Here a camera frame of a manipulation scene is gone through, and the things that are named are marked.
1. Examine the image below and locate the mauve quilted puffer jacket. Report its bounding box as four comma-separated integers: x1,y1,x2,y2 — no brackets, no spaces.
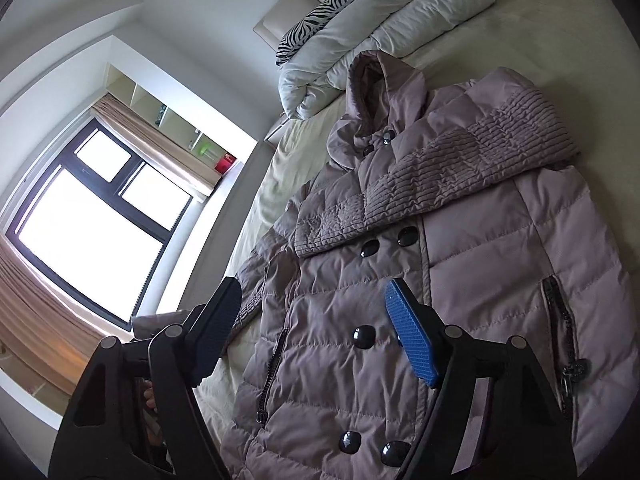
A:
217,50,632,480

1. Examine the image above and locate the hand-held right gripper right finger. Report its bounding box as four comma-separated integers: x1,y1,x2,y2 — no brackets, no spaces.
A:
384,278,581,480

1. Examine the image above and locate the black framed window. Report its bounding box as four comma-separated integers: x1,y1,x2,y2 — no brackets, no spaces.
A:
5,117,193,331

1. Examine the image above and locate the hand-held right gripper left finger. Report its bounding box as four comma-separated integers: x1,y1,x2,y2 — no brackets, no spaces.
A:
47,276,243,480

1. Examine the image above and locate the white built-in wall shelf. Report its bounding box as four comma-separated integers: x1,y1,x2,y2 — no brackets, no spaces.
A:
105,62,236,176

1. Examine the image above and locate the zebra print pillow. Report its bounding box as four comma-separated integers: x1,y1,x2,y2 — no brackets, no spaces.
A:
276,0,396,66

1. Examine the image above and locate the bed with beige sheet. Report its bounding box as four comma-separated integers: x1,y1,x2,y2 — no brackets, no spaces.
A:
192,0,640,461

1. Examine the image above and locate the beige curtain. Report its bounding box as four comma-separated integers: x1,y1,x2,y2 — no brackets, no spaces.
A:
92,95,218,203
0,245,133,396

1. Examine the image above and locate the folded white duvet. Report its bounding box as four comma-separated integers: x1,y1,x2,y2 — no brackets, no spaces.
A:
277,0,496,121

